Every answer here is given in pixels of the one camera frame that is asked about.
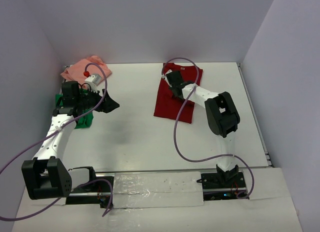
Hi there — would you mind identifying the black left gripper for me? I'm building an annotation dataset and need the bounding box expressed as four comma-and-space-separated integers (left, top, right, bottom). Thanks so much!
76, 86, 120, 113

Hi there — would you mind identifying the red t-shirt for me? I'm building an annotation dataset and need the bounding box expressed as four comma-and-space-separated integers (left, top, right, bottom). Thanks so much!
153, 63, 197, 124

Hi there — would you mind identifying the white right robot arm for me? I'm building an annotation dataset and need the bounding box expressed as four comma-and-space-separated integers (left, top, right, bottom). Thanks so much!
162, 70, 241, 188

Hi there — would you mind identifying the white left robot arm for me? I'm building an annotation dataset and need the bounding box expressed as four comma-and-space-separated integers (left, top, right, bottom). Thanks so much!
21, 81, 120, 200

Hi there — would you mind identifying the green t-shirt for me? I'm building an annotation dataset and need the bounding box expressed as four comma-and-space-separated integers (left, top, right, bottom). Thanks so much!
55, 94, 94, 129

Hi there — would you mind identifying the pink t-shirt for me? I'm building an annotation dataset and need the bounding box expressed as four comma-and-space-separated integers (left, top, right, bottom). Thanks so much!
60, 55, 112, 87

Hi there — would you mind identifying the white cardboard front cover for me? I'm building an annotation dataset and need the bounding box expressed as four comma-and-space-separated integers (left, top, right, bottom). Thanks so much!
9, 168, 307, 232

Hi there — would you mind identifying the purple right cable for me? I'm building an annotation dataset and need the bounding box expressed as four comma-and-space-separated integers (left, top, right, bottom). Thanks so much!
160, 57, 256, 200

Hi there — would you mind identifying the purple cable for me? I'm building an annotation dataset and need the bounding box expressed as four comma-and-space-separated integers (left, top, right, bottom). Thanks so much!
0, 63, 115, 222
160, 57, 256, 200

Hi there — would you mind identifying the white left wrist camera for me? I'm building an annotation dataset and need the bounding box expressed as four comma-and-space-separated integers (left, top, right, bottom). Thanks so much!
82, 71, 102, 92

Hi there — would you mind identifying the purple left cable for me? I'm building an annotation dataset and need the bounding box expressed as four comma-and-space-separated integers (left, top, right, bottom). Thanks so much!
0, 63, 115, 222

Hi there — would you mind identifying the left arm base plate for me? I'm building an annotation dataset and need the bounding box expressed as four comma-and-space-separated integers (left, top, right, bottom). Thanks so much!
69, 176, 114, 197

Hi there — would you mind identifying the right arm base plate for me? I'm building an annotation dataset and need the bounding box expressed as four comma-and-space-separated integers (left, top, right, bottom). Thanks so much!
196, 172, 247, 201

